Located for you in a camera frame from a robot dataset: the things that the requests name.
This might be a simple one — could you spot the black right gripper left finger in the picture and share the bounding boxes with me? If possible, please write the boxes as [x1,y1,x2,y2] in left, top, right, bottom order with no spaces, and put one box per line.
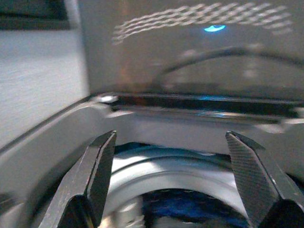
[38,130,117,228]

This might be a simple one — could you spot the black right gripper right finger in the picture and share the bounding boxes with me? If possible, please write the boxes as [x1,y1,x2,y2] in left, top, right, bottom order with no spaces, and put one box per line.
[225,131,304,228]

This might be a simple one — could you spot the blue clothes in washer drum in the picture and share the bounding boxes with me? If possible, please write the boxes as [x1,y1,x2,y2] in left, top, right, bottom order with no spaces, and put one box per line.
[142,189,249,228]

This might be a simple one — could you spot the grey top-load washing machine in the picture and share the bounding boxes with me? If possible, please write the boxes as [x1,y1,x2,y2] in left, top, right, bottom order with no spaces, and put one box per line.
[0,94,304,228]

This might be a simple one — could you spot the open glass washer lid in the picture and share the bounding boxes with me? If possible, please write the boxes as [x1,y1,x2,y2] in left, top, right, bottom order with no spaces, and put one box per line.
[78,0,304,102]

